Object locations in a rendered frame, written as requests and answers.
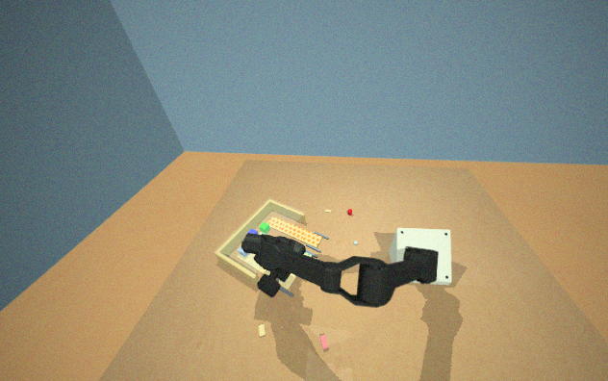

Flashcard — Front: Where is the orange polka-dot strip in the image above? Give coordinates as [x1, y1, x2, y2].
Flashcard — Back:
[289, 226, 322, 248]

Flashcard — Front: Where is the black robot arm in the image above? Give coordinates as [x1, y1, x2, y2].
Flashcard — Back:
[241, 233, 439, 308]

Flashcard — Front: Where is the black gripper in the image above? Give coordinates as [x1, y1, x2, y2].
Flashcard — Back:
[257, 241, 306, 297]

